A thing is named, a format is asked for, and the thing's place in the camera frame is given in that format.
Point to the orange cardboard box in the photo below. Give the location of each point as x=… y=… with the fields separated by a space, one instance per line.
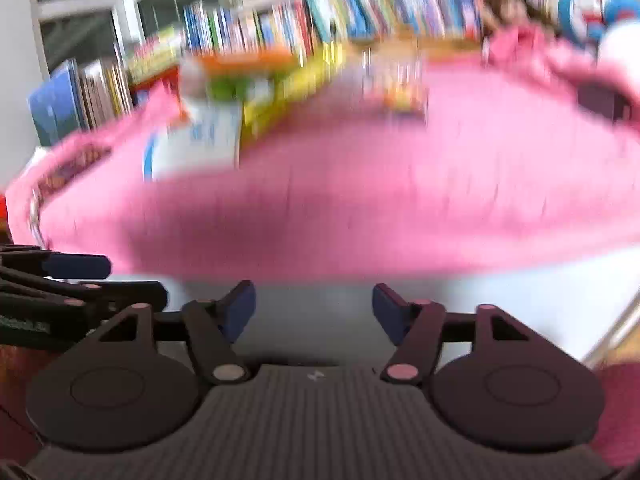
x=250 y=62

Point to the white blue printed packet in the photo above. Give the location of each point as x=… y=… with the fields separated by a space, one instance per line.
x=195 y=140

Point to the green and white wrappers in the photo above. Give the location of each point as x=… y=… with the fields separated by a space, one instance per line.
x=240 y=87

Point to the clear plastic wrapper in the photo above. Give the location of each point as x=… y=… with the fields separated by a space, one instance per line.
x=400 y=80

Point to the stack of flat books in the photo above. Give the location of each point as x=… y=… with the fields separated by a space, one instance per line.
x=155 y=52

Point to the person's leg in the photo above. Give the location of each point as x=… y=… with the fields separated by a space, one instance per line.
x=15 y=400
x=620 y=410

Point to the yellow green packet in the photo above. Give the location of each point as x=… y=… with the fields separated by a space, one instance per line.
x=285 y=95

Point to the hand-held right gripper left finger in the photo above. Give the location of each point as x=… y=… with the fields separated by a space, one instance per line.
x=239 y=310

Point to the small dark box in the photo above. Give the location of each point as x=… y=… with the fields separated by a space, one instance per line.
x=602 y=101

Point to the pink blanket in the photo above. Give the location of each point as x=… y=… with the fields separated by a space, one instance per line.
x=350 y=185

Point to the row of large books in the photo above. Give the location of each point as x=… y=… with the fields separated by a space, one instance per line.
x=75 y=100

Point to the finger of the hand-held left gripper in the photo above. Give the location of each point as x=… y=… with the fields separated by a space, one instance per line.
x=80 y=266
x=125 y=292

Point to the person's right leg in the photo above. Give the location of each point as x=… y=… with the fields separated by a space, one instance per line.
x=620 y=410

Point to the blue white cat plush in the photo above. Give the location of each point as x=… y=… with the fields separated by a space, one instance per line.
x=587 y=5

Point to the brown-haired doll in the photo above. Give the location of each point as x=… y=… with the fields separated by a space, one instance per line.
x=515 y=25

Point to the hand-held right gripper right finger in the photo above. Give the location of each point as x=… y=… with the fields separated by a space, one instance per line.
x=389 y=312

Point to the person's left leg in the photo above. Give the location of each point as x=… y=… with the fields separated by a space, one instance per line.
x=15 y=400

